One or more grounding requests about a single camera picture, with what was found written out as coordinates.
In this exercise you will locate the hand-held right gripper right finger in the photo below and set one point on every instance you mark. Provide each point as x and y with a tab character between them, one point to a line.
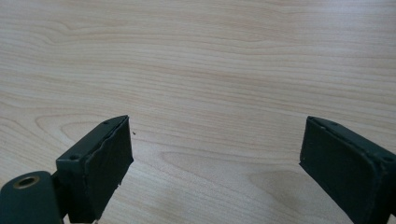
348	168

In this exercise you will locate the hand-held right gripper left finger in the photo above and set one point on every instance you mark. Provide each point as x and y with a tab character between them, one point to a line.
93	174

